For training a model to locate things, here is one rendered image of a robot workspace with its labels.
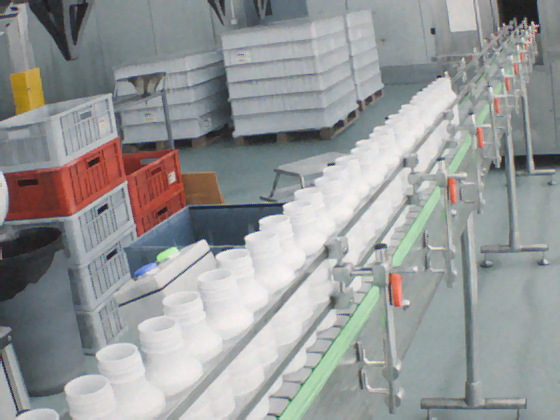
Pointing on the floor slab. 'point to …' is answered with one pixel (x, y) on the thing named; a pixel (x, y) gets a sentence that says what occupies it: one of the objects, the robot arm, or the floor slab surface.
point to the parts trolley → (141, 102)
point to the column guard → (27, 90)
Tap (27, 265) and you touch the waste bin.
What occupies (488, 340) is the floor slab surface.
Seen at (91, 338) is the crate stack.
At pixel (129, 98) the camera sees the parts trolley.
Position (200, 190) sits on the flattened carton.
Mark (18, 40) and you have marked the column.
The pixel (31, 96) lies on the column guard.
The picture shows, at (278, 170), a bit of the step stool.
